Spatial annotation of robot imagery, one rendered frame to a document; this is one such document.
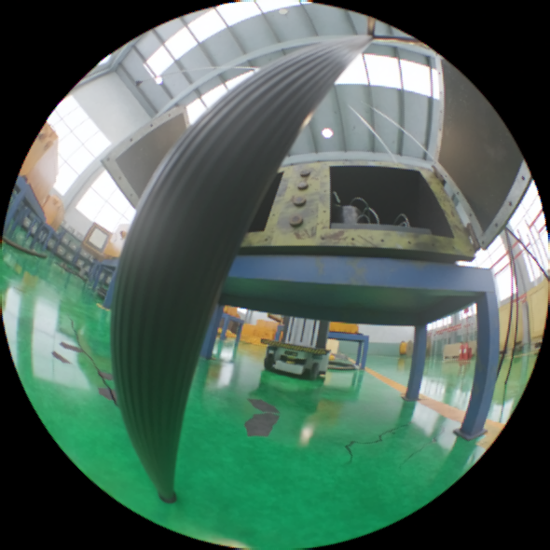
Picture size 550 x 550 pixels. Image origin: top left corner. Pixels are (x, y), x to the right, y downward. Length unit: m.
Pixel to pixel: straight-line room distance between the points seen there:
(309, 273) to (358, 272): 0.16
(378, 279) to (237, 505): 0.65
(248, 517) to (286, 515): 0.07
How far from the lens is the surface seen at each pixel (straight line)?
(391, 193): 1.14
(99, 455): 0.45
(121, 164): 0.78
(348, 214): 0.74
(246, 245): 0.65
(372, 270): 0.54
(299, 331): 1.95
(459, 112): 0.91
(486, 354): 0.79
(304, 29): 9.12
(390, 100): 9.18
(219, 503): 0.40
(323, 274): 0.53
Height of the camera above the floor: 0.35
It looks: 21 degrees up
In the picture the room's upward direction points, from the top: 13 degrees clockwise
